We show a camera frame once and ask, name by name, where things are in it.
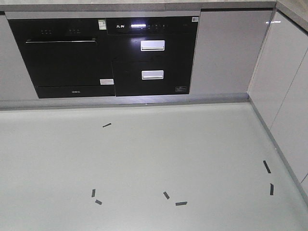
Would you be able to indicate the silver drawer handle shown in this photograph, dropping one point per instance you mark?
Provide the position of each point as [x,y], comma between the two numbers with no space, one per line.
[152,74]
[152,45]

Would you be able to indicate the black built-in dishwasher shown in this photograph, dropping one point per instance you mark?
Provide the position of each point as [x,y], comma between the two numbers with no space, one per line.
[65,57]

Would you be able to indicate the lower silver drawer handle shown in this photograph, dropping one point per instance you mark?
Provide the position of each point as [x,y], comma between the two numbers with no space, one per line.
[152,74]

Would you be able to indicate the grey cabinet door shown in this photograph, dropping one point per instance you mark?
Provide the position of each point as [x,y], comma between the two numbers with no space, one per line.
[227,47]

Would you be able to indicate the black disinfection cabinet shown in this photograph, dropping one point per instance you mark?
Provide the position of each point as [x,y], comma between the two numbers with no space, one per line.
[128,61]

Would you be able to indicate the green energy label sticker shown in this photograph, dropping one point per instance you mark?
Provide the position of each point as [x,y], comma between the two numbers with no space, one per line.
[102,24]

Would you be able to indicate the upper silver drawer handle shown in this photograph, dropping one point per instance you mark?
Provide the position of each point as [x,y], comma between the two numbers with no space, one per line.
[152,45]

